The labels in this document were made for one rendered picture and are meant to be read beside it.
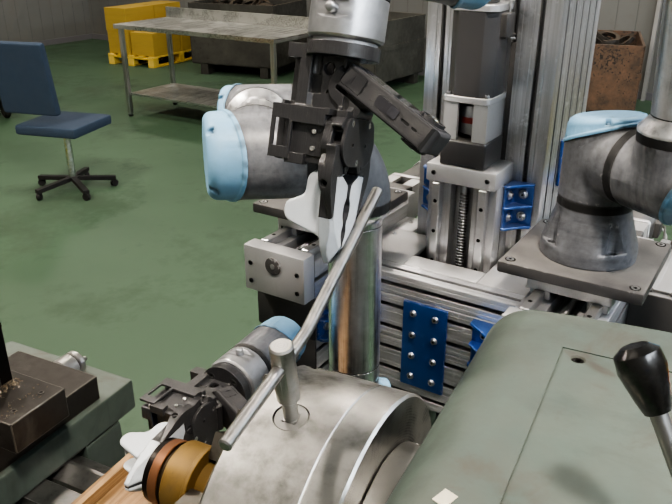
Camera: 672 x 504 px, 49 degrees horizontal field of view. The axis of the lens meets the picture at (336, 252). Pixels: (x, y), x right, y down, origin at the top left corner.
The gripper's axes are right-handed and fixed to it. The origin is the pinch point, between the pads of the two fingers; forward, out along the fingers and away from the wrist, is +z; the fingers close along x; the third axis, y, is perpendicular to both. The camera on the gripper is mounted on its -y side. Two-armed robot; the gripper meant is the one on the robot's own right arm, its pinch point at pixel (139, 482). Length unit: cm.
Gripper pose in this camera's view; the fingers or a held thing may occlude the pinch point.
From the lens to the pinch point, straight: 87.6
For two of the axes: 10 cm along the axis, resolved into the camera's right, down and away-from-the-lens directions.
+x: 0.0, -9.1, -4.0
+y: -8.9, -1.9, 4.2
